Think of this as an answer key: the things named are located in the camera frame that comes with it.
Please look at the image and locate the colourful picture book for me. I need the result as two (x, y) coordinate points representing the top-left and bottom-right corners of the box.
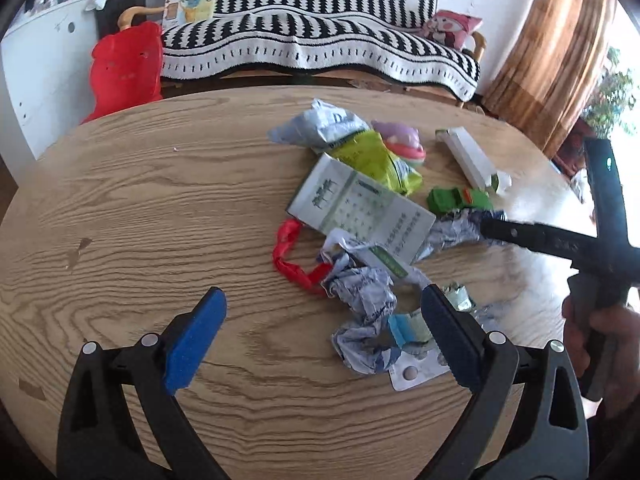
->
(164, 0), (218, 26)

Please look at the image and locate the white green striped packet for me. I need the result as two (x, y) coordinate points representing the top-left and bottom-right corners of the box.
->
(325, 229), (431, 291)

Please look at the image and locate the red plastic strip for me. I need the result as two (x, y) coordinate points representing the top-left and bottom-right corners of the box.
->
(272, 219), (331, 295)

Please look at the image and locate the silver blister pack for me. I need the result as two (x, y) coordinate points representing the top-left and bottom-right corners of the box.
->
(389, 350), (453, 392)

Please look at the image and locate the white green calendar box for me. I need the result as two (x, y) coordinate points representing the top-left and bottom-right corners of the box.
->
(287, 152), (437, 266)

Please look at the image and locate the curved wooden armrest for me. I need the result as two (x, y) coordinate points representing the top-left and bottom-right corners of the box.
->
(117, 5), (166, 31)

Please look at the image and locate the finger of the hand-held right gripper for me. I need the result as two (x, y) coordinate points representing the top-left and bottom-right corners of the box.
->
(480, 217), (599, 267)

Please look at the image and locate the blue green wrapper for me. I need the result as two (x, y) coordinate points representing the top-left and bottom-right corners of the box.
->
(387, 310), (436, 348)

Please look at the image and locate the green potted plant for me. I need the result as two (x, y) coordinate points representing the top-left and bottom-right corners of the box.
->
(582, 47), (640, 136)

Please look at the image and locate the silver foil wrapper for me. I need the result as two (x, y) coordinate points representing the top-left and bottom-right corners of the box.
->
(442, 282), (483, 313)
(415, 207), (506, 261)

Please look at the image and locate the brown curtain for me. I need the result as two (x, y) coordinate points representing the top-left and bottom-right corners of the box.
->
(482, 0), (618, 156)

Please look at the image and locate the person's right hand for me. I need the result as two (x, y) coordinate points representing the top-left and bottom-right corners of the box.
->
(561, 295), (640, 419)

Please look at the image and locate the white blue packet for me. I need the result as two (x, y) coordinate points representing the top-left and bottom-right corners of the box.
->
(267, 99), (371, 153)

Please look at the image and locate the large printed paper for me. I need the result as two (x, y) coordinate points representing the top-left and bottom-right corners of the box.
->
(320, 250), (401, 376)

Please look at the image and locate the wooden sofa frame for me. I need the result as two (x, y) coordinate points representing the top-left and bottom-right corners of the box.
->
(162, 67), (486, 111)

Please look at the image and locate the striped black white sofa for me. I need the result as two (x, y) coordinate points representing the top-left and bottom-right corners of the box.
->
(160, 0), (481, 103)

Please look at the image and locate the white cabinet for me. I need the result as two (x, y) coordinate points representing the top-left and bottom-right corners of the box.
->
(0, 0), (101, 161)

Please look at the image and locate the yellow green snack bag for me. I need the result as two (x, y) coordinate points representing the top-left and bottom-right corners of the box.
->
(325, 130), (423, 196)

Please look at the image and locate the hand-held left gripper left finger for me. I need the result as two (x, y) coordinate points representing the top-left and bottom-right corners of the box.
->
(56, 286), (228, 480)

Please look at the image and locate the dark red furniture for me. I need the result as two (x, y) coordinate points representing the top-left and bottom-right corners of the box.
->
(552, 120), (596, 176)

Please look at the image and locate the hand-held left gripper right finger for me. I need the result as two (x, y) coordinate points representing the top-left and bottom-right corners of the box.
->
(420, 284), (592, 480)

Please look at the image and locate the red plastic bag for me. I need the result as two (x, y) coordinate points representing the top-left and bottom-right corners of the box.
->
(82, 21), (165, 123)

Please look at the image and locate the long white box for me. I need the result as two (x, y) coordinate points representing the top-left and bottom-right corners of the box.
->
(435, 126), (512, 195)

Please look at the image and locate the green crumpled wrapper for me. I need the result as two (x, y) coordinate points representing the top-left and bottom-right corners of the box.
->
(426, 186), (495, 218)

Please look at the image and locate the pink plush toy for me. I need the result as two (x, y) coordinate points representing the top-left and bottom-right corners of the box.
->
(422, 9), (483, 51)

